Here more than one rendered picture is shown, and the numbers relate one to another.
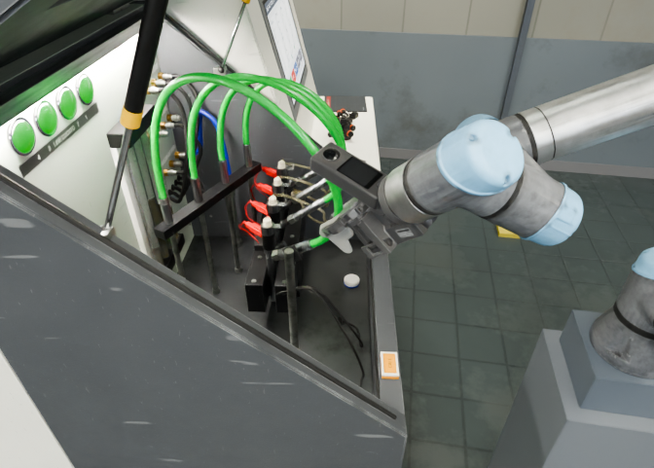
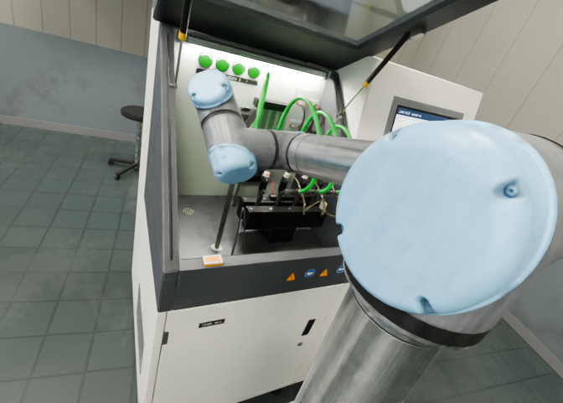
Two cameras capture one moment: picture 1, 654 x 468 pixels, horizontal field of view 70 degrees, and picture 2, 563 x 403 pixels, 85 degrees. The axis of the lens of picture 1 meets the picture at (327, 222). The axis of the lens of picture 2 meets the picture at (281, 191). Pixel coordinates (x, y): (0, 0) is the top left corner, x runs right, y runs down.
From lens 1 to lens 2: 0.74 m
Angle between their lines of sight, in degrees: 46
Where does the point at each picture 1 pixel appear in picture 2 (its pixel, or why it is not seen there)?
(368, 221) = not seen: hidden behind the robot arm
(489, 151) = (199, 78)
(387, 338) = (235, 260)
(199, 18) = (348, 89)
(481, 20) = not seen: outside the picture
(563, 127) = (303, 144)
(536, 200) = (211, 131)
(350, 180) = not seen: hidden behind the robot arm
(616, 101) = (336, 144)
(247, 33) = (361, 105)
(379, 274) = (287, 254)
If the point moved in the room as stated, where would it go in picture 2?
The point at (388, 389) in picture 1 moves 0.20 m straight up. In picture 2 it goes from (194, 262) to (207, 201)
